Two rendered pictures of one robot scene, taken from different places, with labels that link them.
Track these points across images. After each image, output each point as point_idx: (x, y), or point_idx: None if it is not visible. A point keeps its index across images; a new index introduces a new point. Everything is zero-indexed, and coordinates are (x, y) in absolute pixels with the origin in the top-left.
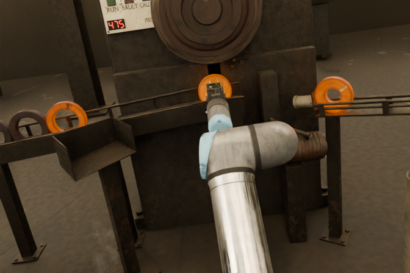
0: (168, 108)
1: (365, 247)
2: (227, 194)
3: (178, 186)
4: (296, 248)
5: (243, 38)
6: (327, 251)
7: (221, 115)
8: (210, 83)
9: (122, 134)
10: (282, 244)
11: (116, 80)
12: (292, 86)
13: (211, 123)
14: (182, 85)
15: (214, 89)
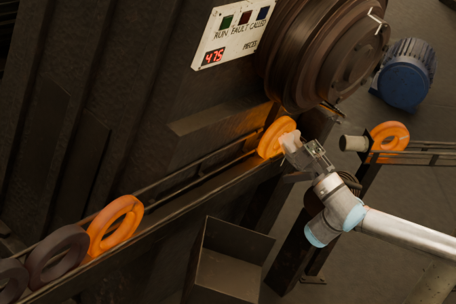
0: (221, 169)
1: (341, 280)
2: None
3: (165, 264)
4: (292, 303)
5: None
6: (317, 296)
7: (360, 205)
8: (309, 145)
9: (228, 242)
10: (274, 301)
11: (181, 142)
12: None
13: (355, 218)
14: (239, 132)
15: (319, 157)
